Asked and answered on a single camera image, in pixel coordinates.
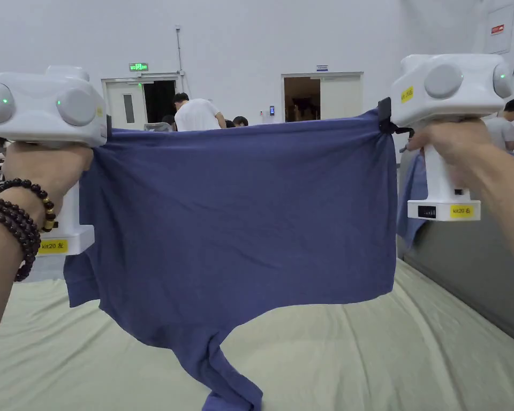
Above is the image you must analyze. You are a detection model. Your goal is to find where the person's left forearm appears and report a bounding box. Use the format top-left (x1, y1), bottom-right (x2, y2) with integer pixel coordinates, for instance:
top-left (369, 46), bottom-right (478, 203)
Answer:
top-left (0, 177), bottom-right (59, 364)

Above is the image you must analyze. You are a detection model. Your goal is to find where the bed with pale green sheet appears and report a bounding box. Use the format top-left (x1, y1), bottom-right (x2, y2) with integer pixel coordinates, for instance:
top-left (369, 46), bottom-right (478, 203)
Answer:
top-left (0, 258), bottom-right (514, 411)

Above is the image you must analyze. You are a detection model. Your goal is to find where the white double door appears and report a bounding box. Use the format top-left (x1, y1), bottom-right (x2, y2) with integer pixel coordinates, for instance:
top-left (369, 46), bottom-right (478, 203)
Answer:
top-left (281, 71), bottom-right (365, 123)
top-left (101, 77), bottom-right (182, 131)

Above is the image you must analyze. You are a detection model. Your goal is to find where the person's left hand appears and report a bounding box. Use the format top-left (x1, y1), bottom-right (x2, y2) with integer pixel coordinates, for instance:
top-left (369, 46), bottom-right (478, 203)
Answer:
top-left (2, 141), bottom-right (95, 207)

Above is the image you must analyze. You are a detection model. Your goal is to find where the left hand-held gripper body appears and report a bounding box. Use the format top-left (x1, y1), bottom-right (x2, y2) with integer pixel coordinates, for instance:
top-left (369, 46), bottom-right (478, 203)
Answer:
top-left (0, 65), bottom-right (112, 257)

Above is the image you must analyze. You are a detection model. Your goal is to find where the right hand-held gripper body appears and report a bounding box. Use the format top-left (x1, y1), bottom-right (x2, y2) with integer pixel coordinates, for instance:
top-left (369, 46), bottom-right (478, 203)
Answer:
top-left (379, 54), bottom-right (514, 222)

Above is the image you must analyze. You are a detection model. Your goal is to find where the person's right forearm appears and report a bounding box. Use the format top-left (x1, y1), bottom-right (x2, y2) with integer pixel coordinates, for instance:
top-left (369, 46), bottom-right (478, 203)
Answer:
top-left (466, 138), bottom-right (514, 343)

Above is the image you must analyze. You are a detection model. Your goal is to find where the person's right hand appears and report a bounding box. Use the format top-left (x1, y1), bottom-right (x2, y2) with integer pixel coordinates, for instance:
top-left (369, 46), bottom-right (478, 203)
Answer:
top-left (406, 118), bottom-right (493, 183)

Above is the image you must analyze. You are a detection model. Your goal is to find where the dark blue shirt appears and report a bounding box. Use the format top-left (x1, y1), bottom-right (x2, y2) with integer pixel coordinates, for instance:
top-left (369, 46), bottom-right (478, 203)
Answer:
top-left (64, 106), bottom-right (427, 411)

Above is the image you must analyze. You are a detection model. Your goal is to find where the grey padded headboard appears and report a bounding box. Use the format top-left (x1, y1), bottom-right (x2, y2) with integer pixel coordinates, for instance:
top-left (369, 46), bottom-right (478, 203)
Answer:
top-left (399, 149), bottom-right (514, 353)

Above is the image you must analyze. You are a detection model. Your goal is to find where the white wall box red label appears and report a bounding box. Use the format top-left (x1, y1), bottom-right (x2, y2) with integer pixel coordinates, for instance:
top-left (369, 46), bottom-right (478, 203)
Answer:
top-left (486, 6), bottom-right (514, 55)

